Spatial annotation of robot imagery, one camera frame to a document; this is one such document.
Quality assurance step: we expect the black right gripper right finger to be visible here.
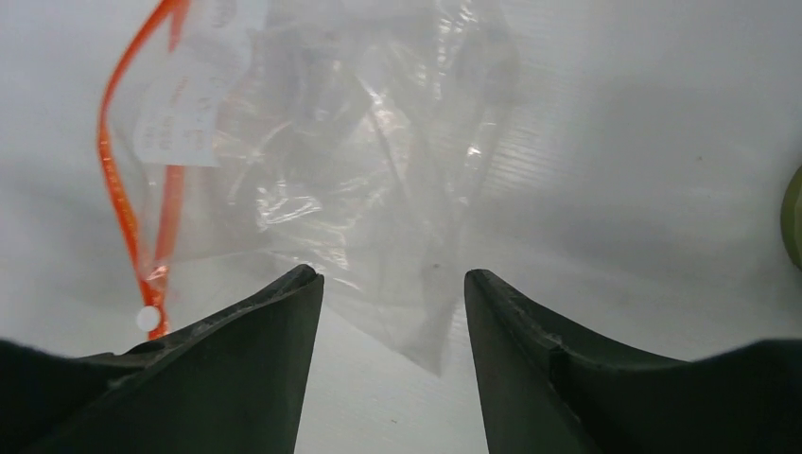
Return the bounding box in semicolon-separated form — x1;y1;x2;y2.
464;270;801;453

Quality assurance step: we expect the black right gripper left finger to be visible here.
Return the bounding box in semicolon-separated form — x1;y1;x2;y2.
1;265;324;453

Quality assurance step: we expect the clear zip top bag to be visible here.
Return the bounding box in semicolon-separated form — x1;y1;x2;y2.
96;1;519;373

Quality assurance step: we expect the green plastic bin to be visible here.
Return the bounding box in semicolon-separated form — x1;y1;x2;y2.
779;167;802;270

